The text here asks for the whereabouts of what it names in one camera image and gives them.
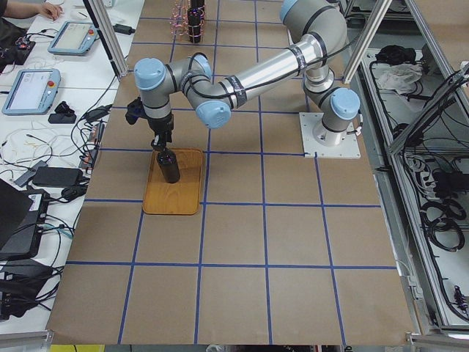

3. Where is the black laptop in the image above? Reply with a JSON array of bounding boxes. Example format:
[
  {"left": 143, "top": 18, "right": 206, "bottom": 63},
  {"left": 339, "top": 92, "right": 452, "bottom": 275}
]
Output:
[{"left": 1, "top": 180, "right": 49, "bottom": 261}]

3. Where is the teach pendant near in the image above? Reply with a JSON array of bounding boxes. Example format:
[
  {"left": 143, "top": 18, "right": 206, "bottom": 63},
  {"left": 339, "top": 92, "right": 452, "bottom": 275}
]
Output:
[{"left": 2, "top": 68, "right": 62, "bottom": 116}]

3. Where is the teach pendant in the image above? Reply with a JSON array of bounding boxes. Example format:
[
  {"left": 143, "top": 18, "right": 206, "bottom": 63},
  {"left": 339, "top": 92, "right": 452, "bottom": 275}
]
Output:
[
  {"left": 48, "top": 21, "right": 97, "bottom": 56},
  {"left": 2, "top": 68, "right": 62, "bottom": 116}
]

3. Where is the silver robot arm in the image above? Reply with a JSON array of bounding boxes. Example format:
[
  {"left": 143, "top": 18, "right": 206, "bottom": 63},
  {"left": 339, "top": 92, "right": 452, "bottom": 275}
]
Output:
[{"left": 125, "top": 1, "right": 360, "bottom": 150}]

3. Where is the black power adapter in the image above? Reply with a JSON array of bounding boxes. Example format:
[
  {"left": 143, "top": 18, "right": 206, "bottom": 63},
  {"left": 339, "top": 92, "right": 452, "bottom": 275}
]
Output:
[{"left": 113, "top": 23, "right": 136, "bottom": 35}]

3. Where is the teach pendant far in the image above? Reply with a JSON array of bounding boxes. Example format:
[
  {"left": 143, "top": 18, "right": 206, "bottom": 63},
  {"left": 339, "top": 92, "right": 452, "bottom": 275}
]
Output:
[{"left": 48, "top": 21, "right": 97, "bottom": 56}]

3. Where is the person hand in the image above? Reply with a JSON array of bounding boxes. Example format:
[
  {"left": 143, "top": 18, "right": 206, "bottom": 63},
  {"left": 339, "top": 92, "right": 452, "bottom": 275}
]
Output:
[{"left": 37, "top": 2, "right": 63, "bottom": 21}]

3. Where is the dark wine bottle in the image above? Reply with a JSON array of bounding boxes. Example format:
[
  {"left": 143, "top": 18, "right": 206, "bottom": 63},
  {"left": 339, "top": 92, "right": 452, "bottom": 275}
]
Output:
[
  {"left": 156, "top": 148, "right": 180, "bottom": 183},
  {"left": 187, "top": 0, "right": 204, "bottom": 43}
]

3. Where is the copper wire bottle basket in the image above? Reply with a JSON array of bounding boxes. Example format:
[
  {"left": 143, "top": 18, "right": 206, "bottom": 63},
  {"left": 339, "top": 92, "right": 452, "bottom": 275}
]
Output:
[{"left": 170, "top": 0, "right": 206, "bottom": 42}]

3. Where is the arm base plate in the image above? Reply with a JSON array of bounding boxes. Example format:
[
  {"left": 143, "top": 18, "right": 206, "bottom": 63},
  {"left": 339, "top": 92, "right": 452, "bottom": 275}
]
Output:
[{"left": 299, "top": 112, "right": 361, "bottom": 159}]

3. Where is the wooden tray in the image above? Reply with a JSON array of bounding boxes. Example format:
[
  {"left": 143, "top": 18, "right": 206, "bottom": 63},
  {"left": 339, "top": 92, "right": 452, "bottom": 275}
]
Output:
[{"left": 142, "top": 148, "right": 204, "bottom": 216}]

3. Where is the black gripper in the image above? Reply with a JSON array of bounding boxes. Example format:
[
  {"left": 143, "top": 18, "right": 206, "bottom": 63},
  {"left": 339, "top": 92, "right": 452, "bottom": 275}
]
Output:
[{"left": 148, "top": 113, "right": 173, "bottom": 151}]

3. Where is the aluminium frame post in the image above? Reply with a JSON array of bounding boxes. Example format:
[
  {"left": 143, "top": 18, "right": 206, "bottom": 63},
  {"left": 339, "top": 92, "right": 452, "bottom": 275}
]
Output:
[{"left": 83, "top": 0, "right": 128, "bottom": 80}]

